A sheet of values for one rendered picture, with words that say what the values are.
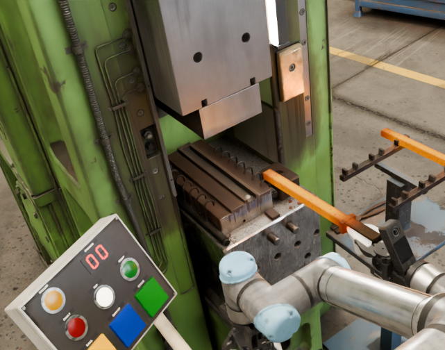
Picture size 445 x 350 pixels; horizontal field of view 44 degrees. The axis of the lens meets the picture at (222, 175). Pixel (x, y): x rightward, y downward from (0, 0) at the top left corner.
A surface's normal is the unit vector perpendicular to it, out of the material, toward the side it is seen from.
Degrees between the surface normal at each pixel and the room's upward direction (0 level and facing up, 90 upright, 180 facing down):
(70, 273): 60
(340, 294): 68
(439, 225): 0
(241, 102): 90
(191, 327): 90
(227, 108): 90
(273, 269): 90
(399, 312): 55
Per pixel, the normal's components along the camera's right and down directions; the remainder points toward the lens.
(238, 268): -0.15, -0.80
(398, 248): 0.44, -0.03
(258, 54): 0.55, 0.42
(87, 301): 0.67, -0.22
